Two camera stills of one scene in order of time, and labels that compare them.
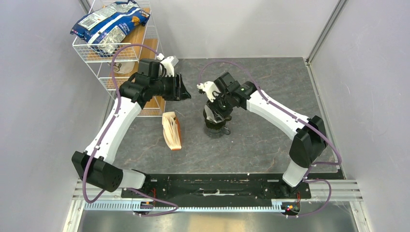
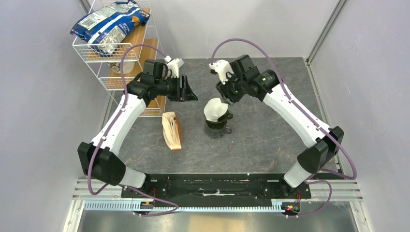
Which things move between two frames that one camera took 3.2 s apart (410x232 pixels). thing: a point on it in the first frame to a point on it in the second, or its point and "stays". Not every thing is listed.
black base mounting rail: x=163 y=188 stays
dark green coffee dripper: x=213 y=125 stays
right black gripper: x=219 y=114 to x=224 y=89
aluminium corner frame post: x=317 y=45 stays
